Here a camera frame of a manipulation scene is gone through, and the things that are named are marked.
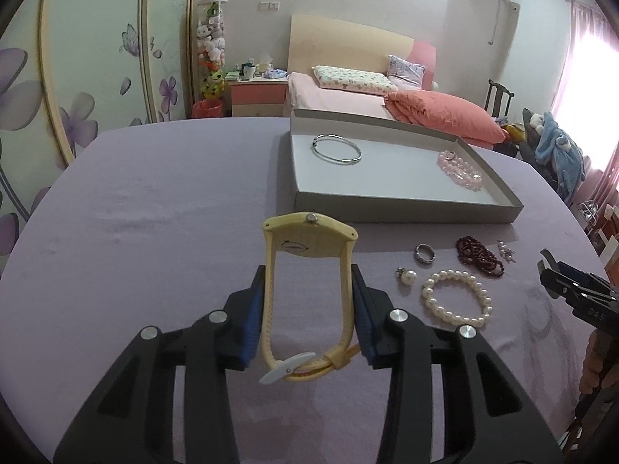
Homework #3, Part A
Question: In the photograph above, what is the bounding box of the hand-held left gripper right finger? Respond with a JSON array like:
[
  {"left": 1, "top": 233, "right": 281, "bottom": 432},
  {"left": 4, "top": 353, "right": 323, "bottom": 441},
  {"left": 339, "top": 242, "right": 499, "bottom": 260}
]
[{"left": 352, "top": 263, "right": 564, "bottom": 464}]

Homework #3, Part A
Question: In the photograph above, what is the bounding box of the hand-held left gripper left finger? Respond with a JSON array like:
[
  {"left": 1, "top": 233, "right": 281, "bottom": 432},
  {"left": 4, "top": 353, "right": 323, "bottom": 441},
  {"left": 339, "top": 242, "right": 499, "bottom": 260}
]
[{"left": 53, "top": 265, "right": 267, "bottom": 464}]

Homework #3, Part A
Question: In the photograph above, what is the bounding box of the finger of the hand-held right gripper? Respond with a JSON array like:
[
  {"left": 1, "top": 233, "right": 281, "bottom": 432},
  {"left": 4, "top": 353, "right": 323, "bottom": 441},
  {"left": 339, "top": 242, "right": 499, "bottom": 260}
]
[
  {"left": 539, "top": 269, "right": 619, "bottom": 303},
  {"left": 540, "top": 249, "right": 611, "bottom": 285}
]

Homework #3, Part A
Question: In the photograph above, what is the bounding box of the white pearl bracelet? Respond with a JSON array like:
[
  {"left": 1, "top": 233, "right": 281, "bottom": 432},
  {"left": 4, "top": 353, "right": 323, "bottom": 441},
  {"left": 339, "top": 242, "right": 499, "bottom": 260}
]
[{"left": 421, "top": 269, "right": 493, "bottom": 327}]

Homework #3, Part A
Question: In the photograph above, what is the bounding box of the dark red bead bracelet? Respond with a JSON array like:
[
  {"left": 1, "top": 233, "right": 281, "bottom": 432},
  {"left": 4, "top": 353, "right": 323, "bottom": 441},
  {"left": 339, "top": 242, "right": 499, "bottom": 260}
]
[{"left": 455, "top": 235, "right": 506, "bottom": 278}]

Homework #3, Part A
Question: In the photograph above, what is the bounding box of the yellow wrist watch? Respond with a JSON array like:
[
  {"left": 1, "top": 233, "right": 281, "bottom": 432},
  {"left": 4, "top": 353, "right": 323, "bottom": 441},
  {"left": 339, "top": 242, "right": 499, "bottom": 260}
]
[{"left": 258, "top": 212, "right": 361, "bottom": 386}]

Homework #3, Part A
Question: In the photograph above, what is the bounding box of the grey cardboard tray box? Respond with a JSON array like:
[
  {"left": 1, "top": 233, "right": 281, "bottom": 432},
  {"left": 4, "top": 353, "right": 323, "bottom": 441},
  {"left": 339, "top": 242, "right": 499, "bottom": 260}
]
[{"left": 289, "top": 109, "right": 524, "bottom": 224}]

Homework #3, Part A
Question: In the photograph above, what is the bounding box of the person's right hand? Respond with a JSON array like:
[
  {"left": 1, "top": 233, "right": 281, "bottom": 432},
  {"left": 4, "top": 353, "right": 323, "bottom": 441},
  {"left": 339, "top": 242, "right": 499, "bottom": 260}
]
[{"left": 580, "top": 329, "right": 612, "bottom": 397}]

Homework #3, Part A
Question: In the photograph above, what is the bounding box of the blue plush robe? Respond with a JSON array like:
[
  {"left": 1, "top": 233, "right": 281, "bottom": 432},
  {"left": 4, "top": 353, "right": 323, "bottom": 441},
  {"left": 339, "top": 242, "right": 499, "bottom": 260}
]
[{"left": 522, "top": 111, "right": 588, "bottom": 194}]

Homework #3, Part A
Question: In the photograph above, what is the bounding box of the purple tablecloth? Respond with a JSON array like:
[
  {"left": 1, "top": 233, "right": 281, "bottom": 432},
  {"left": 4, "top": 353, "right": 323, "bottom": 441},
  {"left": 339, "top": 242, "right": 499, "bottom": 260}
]
[{"left": 0, "top": 117, "right": 610, "bottom": 464}]

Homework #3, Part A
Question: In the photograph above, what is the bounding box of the thin silver bangle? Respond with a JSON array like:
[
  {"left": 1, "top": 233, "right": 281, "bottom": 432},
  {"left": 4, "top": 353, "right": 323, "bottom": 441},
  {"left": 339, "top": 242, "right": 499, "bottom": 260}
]
[{"left": 312, "top": 134, "right": 363, "bottom": 165}]

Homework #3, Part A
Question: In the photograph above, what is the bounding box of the dark wooden chair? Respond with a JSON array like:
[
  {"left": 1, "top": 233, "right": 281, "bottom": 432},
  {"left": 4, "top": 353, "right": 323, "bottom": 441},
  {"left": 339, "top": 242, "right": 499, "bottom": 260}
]
[{"left": 484, "top": 78, "right": 513, "bottom": 119}]

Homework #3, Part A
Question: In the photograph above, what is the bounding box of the orange quilt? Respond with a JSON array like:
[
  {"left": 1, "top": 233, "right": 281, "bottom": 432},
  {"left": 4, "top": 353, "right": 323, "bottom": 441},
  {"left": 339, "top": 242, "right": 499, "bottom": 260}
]
[{"left": 384, "top": 89, "right": 508, "bottom": 146}]

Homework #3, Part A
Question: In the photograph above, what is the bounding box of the red trash bin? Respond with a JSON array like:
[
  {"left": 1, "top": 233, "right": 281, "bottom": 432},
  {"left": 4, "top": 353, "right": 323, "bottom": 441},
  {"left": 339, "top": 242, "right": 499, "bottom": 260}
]
[{"left": 192, "top": 99, "right": 226, "bottom": 119}]

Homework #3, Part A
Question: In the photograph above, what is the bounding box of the pink curtain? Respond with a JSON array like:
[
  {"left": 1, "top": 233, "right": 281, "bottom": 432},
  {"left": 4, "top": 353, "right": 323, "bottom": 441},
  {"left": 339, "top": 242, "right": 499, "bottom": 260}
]
[{"left": 551, "top": 0, "right": 619, "bottom": 204}]

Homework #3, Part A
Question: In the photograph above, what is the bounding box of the pink bed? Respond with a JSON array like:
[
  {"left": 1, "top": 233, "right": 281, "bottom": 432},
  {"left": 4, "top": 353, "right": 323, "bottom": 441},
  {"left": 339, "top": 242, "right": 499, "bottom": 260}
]
[{"left": 286, "top": 14, "right": 513, "bottom": 150}]

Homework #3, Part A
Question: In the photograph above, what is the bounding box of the pink and white nightstand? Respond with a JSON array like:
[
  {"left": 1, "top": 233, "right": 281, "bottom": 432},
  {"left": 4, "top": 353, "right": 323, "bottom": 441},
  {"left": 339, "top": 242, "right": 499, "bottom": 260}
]
[{"left": 228, "top": 77, "right": 290, "bottom": 118}]

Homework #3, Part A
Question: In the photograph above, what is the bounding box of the white floral pillow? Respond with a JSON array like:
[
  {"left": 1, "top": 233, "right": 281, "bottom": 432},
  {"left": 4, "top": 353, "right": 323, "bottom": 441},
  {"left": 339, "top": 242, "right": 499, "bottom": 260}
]
[{"left": 312, "top": 65, "right": 400, "bottom": 97}]

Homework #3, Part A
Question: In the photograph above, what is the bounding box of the purple patterned pillow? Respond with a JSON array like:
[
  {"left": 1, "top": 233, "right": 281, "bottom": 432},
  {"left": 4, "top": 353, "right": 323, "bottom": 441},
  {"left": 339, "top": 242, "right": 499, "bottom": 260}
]
[{"left": 387, "top": 55, "right": 429, "bottom": 90}]

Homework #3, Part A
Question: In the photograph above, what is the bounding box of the white air conditioner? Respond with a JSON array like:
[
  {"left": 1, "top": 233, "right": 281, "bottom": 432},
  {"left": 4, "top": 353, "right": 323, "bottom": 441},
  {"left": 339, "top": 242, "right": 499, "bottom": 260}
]
[{"left": 445, "top": 0, "right": 520, "bottom": 102}]

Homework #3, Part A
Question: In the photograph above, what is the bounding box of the beige and pink headboard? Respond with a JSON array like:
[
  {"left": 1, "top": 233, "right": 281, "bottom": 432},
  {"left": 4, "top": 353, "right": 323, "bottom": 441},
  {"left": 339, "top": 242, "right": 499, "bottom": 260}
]
[{"left": 289, "top": 14, "right": 437, "bottom": 90}]

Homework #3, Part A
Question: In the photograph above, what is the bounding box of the clear tube of plush toys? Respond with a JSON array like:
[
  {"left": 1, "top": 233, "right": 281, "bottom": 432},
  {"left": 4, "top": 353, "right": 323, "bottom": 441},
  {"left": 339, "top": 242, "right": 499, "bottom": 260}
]
[{"left": 196, "top": 0, "right": 229, "bottom": 104}]

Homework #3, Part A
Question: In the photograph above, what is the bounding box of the flower printed wardrobe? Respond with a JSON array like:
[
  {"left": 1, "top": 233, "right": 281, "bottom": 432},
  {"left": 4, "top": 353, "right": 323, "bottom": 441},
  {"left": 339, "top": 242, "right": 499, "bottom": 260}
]
[{"left": 0, "top": 0, "right": 199, "bottom": 262}]

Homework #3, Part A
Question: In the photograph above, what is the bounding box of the pink bead bracelet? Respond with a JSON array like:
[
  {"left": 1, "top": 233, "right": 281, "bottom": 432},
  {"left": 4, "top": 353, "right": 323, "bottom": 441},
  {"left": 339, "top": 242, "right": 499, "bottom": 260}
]
[{"left": 438, "top": 150, "right": 484, "bottom": 191}]

